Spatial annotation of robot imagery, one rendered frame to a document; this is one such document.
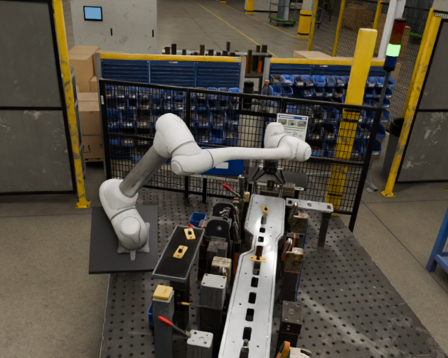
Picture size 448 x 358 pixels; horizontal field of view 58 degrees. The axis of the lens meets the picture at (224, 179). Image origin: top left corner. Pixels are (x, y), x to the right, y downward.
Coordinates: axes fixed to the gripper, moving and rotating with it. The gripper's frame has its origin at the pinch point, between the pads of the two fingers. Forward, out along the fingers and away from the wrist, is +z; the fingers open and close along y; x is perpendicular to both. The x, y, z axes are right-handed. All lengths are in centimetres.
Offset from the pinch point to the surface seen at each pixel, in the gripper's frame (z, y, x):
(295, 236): 14.8, 18.5, -20.7
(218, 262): 6, -17, -64
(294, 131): -19, 12, 55
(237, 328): 14, -4, -92
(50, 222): 114, -205, 92
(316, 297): 44, 34, -33
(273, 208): 13.8, 4.8, 4.9
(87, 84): 45, -281, 339
